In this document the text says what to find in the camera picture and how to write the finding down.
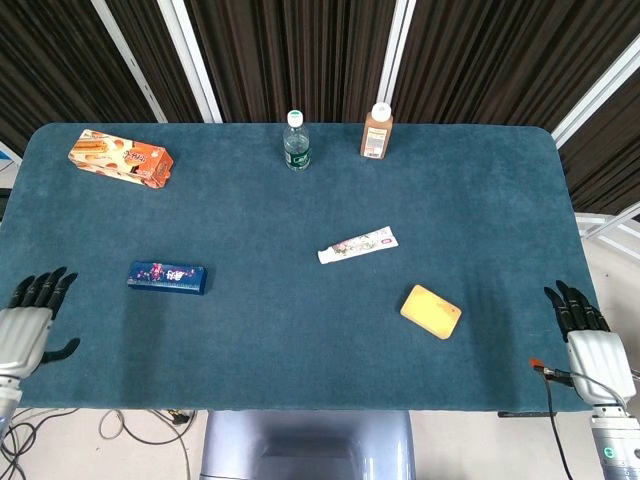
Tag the white grooved frame post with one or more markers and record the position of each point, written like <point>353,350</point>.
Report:
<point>396,50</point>

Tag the clear water bottle green label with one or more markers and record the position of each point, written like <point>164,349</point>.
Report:
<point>297,145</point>

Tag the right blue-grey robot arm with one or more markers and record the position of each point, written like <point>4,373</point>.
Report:
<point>617,450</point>

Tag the yellow sponge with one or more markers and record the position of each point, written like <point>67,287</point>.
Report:
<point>430,311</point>

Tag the blue rectangular box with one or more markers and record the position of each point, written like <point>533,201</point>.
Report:
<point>167,277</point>

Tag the white floral toothpaste tube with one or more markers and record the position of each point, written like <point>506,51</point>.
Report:
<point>357,245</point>

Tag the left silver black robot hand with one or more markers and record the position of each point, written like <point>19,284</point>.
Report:
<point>22,335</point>

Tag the white blue panel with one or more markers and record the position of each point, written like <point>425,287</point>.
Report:
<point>7,160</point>

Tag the white metal frame bars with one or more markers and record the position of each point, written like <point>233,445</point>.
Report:
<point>590,218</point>

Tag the dark brown curtain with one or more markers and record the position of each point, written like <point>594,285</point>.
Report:
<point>300,50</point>

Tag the black power plug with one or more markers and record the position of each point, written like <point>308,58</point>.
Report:
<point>179,417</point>

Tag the blue-grey robot torso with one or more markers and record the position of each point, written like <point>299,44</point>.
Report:
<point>310,430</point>

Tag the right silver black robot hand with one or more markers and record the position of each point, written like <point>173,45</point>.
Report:
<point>597,360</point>

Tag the thin white frame post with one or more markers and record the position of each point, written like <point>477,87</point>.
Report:
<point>129,60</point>

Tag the blue table cloth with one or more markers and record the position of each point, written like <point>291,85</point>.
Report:
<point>300,325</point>

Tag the white slanted frame post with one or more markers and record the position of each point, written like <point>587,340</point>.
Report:
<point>600,90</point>

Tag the wide white frame post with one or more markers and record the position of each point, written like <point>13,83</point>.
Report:
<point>191,60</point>

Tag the brown juice bottle white cap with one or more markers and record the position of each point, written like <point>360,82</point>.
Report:
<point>376,137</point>

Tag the orange biscuit box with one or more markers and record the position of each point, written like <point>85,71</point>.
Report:
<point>120,157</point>

